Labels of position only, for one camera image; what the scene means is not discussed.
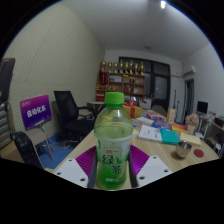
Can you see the yellow gift box red ribbon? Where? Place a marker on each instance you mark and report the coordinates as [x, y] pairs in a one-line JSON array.
[[136, 111]]

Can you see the black office chair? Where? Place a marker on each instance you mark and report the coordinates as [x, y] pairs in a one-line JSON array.
[[71, 115]]

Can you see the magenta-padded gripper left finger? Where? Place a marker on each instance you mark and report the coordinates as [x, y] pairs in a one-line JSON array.
[[85, 161]]

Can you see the black bag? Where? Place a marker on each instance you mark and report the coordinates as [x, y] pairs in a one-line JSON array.
[[26, 150]]

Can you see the green tea bottle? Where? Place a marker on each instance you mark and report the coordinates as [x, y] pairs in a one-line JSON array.
[[113, 143]]

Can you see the wooden shelf unit with trophies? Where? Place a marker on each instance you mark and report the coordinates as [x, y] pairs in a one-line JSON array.
[[133, 83]]

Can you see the silver ribbed suitcase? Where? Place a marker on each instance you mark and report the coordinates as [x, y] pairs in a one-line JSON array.
[[5, 126]]

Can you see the steel cup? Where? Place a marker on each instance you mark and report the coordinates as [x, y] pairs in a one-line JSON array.
[[183, 149]]

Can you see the blue and red book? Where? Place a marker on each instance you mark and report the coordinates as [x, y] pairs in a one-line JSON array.
[[161, 125]]

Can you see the black computer monitor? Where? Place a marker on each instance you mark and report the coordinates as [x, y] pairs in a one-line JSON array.
[[202, 107]]

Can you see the teal book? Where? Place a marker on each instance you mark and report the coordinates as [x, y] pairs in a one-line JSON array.
[[170, 136]]

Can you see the ceiling light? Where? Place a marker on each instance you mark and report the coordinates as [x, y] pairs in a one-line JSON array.
[[163, 4]]

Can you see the pink flower bouquet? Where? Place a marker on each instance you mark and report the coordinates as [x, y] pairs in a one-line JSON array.
[[192, 120]]

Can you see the tan upright box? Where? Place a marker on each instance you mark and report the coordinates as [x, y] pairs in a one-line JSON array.
[[171, 115]]

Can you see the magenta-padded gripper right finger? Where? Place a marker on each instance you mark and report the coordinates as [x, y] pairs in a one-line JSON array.
[[140, 160]]

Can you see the dark grey bag tan trim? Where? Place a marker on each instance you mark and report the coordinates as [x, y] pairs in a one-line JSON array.
[[6, 80]]

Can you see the purple sign board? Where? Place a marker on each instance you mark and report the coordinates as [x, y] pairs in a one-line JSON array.
[[35, 111]]

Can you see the round red coaster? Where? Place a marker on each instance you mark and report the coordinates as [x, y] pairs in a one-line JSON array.
[[198, 153]]

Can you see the pink packet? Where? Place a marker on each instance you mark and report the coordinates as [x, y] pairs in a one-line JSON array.
[[155, 117]]

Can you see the white air conditioner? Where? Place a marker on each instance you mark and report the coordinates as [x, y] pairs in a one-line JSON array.
[[189, 70]]

